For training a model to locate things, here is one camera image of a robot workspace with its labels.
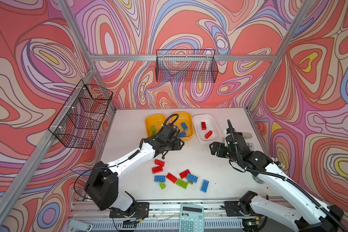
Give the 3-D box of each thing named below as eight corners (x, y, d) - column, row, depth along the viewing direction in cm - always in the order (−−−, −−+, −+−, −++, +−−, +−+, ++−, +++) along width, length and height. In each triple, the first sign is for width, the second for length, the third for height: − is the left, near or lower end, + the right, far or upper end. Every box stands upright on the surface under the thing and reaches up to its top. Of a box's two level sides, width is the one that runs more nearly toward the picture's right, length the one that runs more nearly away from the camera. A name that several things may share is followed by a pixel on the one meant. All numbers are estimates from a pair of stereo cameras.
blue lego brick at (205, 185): (200, 190, 82) (200, 188, 80) (203, 180, 85) (204, 178, 83) (205, 192, 81) (206, 191, 79) (209, 182, 84) (209, 181, 82)
